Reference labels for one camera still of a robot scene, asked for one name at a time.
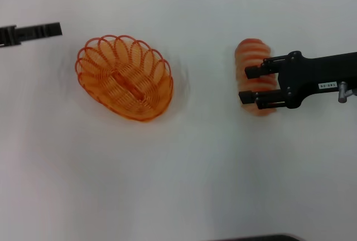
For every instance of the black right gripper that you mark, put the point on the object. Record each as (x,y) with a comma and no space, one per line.
(306,73)

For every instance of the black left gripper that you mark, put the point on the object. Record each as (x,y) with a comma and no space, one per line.
(8,36)

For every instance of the orange woven plastic basket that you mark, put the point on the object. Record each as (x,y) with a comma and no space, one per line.
(125,84)

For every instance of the black robot torso edge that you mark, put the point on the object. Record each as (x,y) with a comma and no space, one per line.
(259,237)

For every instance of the orange striped bread loaf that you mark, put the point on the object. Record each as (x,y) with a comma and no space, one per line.
(248,54)

